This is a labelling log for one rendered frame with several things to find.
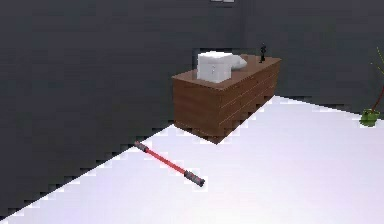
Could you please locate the brown wooden chest of drawers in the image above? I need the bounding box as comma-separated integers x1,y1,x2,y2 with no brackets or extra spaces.
171,54,283,145

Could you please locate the white box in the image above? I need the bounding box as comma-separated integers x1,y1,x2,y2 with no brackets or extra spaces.
196,50,238,84

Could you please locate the red bat with grey ends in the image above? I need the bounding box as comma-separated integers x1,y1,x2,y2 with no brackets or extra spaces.
133,140,206,188

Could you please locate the white rounded object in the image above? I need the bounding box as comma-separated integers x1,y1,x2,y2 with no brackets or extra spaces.
230,55,248,71

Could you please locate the green house plant red stem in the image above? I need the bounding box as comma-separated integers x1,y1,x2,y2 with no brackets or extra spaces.
359,46,384,128

